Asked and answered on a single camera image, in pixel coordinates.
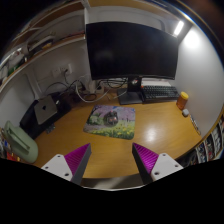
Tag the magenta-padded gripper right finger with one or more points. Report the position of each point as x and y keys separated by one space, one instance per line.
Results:
x=148 y=160

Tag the small white object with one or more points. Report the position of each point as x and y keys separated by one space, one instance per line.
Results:
x=185 y=112

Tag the orange bottle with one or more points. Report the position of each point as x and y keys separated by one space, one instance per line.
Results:
x=182 y=101

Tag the white charger block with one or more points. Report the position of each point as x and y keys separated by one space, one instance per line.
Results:
x=91 y=85

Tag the bright wall lamp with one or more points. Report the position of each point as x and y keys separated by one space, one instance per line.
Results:
x=179 y=28

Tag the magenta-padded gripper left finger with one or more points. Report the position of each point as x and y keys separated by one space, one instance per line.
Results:
x=75 y=160

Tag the cherry blossom print mouse pad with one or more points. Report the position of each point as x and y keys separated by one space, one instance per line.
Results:
x=125 y=130

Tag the black box stand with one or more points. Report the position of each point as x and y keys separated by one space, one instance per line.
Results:
x=28 y=125

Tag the white power strip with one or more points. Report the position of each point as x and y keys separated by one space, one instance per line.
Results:
x=98 y=90

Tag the wooden wall shelf unit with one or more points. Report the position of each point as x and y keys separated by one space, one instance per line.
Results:
x=50 y=41

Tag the white wall socket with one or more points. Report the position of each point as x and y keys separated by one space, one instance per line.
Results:
x=56 y=72
x=66 y=69

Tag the silver mini computer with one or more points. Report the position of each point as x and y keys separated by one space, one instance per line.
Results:
x=45 y=110

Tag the black computer monitor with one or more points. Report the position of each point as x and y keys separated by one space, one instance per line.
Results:
x=133 y=50

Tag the green plastic jug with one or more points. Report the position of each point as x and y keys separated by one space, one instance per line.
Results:
x=25 y=148

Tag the transparent computer mouse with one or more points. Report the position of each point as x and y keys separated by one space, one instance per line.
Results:
x=110 y=118

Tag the black keyboard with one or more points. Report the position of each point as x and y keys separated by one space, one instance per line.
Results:
x=160 y=93

